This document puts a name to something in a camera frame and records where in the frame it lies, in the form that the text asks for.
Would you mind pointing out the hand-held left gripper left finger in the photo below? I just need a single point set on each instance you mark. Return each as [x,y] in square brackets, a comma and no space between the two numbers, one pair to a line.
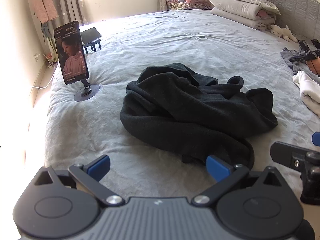
[100,166]

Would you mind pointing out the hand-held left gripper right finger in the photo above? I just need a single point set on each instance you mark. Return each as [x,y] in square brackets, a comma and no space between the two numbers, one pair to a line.
[217,167]

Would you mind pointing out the white wall socket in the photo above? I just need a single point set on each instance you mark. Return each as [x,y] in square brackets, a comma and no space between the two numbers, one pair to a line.
[35,57]

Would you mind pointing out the bed with grey sheet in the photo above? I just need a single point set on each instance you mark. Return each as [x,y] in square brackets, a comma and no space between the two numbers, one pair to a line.
[175,42]

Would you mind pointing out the white plush toy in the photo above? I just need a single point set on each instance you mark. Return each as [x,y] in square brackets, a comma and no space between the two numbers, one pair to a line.
[282,32]

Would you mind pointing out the chair-shaped black phone stand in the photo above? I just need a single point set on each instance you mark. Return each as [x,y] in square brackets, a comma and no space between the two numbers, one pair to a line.
[92,45]

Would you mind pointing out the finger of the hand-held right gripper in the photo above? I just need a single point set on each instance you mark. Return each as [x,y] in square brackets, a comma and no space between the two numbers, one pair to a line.
[316,138]
[287,155]

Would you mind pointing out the stack of striped folded blankets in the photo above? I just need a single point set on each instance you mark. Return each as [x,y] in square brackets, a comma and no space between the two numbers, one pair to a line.
[185,5]

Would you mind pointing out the grey garment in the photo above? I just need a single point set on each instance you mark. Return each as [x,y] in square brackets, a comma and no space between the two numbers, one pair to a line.
[296,66]

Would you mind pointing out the pink hanging jacket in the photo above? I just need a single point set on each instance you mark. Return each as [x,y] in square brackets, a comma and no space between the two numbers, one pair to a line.
[42,2]

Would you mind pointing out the black smartphone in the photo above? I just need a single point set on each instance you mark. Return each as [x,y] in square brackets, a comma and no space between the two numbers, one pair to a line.
[71,55]

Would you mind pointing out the tablet on small stand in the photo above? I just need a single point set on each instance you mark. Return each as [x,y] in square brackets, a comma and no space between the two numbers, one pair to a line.
[90,35]

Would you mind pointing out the white power strip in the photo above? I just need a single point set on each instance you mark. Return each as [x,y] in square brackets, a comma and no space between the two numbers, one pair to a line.
[51,65]

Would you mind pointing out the black sweater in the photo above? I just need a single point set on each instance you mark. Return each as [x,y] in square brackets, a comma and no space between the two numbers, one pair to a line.
[187,105]

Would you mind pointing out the grey hanging cloth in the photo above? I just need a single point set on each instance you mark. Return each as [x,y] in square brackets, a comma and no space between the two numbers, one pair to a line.
[45,31]

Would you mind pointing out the folded grey quilt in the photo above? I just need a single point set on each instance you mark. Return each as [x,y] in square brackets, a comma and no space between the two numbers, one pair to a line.
[232,12]

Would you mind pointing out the round black phone stand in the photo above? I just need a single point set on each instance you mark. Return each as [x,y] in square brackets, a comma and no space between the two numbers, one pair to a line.
[85,93]

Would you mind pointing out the white garment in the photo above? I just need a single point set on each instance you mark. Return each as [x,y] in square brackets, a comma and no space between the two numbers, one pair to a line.
[308,90]

